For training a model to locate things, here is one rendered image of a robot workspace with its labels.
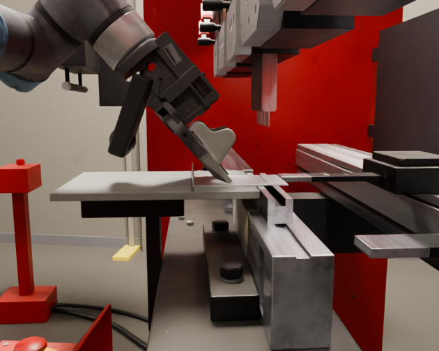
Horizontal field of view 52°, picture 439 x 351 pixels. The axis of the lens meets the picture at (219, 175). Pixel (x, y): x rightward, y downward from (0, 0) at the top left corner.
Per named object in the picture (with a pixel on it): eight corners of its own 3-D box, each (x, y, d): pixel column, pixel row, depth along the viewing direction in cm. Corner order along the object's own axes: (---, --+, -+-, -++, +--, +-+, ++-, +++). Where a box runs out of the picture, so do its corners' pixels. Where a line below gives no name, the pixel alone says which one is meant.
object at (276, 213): (246, 191, 73) (246, 173, 72) (264, 191, 73) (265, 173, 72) (267, 223, 53) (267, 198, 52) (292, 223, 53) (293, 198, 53)
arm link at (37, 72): (-49, 46, 54) (13, -17, 52) (3, 56, 65) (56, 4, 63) (-6, 96, 55) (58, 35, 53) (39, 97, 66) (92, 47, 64)
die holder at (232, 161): (213, 176, 147) (213, 147, 145) (231, 176, 147) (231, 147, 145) (225, 213, 97) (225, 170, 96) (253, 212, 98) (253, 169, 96)
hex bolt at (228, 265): (219, 274, 55) (219, 261, 54) (241, 273, 55) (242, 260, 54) (220, 283, 52) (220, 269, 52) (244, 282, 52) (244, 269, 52)
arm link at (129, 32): (88, 44, 57) (100, 52, 65) (112, 73, 57) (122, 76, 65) (132, 5, 56) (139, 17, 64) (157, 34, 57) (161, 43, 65)
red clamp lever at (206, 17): (198, 0, 91) (199, 25, 85) (218, 0, 92) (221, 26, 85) (198, 8, 93) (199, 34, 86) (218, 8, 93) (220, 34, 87)
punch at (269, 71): (251, 123, 70) (251, 60, 68) (263, 123, 70) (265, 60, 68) (261, 126, 60) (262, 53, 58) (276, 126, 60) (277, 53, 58)
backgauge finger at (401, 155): (272, 181, 73) (272, 150, 72) (425, 179, 75) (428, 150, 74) (287, 196, 61) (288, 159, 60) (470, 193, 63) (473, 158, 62)
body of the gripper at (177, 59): (224, 99, 59) (163, 26, 57) (174, 142, 59) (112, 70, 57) (220, 100, 66) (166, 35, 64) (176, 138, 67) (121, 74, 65)
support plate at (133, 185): (83, 177, 73) (83, 171, 73) (243, 176, 75) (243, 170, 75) (49, 201, 55) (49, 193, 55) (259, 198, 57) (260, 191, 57)
